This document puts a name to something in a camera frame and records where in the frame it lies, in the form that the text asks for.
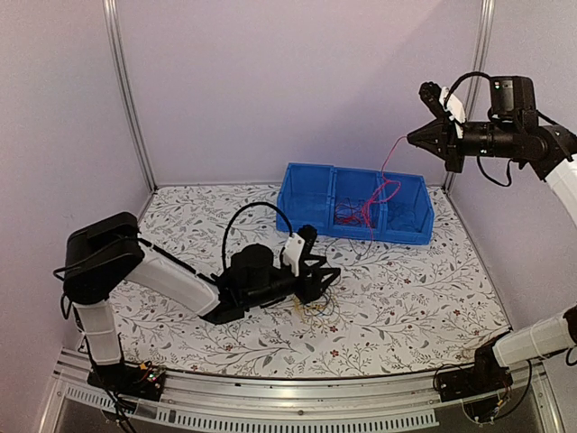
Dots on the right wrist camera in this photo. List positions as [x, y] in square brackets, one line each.
[442, 104]

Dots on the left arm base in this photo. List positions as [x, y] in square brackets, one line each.
[144, 381]

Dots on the aluminium frame post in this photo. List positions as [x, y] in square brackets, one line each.
[480, 53]
[114, 34]

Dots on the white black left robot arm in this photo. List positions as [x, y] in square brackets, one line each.
[101, 256]

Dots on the aluminium front rail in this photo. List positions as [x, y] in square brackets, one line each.
[196, 402]

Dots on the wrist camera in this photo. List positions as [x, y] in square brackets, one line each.
[442, 104]
[295, 246]

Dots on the blue three-compartment plastic bin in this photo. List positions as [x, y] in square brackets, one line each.
[367, 205]

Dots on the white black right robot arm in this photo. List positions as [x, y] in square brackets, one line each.
[517, 132]

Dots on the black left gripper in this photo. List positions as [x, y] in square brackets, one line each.
[312, 290]

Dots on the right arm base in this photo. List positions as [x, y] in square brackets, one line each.
[484, 376]

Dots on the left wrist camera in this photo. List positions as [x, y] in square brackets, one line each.
[295, 246]

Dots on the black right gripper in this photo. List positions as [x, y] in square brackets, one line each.
[440, 137]

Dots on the aluminium frame post right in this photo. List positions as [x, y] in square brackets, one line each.
[480, 53]

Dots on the aluminium frame post left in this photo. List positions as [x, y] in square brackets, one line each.
[114, 34]

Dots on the floral patterned tablecloth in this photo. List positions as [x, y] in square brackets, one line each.
[394, 309]

